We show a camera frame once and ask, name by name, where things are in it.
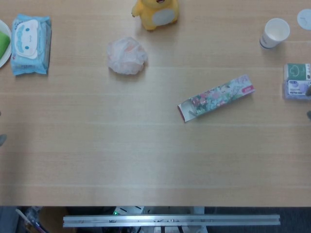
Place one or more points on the blue wet wipes pack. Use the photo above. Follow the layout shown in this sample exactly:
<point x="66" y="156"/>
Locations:
<point x="29" y="46"/>

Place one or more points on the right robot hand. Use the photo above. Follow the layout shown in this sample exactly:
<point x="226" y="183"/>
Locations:
<point x="309" y="91"/>

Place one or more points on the yellow plush toy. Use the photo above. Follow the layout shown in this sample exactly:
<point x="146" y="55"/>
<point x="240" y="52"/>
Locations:
<point x="158" y="14"/>

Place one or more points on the purple tissue pack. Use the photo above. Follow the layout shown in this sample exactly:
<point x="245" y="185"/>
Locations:
<point x="295" y="89"/>

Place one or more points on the white paper cup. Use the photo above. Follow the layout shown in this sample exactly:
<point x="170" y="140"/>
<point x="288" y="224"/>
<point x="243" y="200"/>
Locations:
<point x="274" y="34"/>

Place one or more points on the aluminium profile rail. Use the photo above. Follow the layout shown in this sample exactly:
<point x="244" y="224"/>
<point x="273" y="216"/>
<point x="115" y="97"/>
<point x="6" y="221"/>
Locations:
<point x="170" y="220"/>

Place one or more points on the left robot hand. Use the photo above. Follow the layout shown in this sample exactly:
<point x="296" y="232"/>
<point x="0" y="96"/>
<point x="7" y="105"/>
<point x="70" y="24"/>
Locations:
<point x="2" y="140"/>

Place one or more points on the white plate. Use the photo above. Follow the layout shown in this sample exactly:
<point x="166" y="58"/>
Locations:
<point x="5" y="59"/>

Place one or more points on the green tissue pack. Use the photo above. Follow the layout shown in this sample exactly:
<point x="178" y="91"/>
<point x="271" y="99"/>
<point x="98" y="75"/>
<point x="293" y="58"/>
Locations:
<point x="297" y="71"/>

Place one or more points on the floral long box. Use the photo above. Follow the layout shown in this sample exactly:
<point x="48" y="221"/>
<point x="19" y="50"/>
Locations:
<point x="218" y="97"/>

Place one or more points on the green cloth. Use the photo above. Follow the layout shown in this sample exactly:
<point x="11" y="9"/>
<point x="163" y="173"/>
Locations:
<point x="3" y="42"/>

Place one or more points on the pink mesh bath puff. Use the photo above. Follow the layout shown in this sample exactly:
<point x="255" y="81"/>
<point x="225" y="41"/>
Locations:
<point x="126" y="55"/>

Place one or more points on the white cup lid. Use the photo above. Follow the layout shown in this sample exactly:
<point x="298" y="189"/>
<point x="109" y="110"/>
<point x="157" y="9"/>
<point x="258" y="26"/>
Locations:
<point x="305" y="19"/>

